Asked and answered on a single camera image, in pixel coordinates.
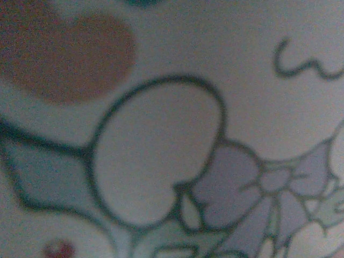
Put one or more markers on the pastel cartoon print box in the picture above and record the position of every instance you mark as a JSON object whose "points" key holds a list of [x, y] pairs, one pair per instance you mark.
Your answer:
{"points": [[172, 129]]}

